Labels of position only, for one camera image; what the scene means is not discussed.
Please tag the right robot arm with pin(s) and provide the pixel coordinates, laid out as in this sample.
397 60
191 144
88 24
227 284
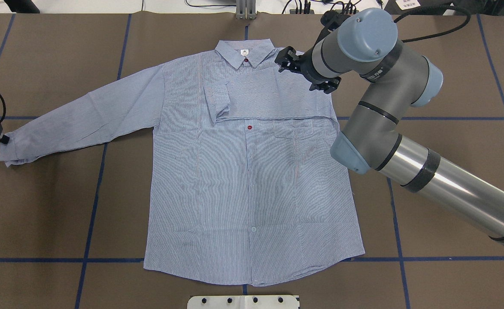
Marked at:
399 78

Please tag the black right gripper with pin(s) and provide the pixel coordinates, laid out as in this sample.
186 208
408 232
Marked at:
307 68

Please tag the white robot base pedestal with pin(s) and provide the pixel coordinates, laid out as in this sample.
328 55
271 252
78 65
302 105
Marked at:
245 302

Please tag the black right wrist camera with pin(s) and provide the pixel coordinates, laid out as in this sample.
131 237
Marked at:
332 19

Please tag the light blue striped shirt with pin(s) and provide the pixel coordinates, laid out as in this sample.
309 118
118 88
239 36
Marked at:
244 189

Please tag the aluminium frame post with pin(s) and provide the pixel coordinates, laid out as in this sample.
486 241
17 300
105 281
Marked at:
246 9

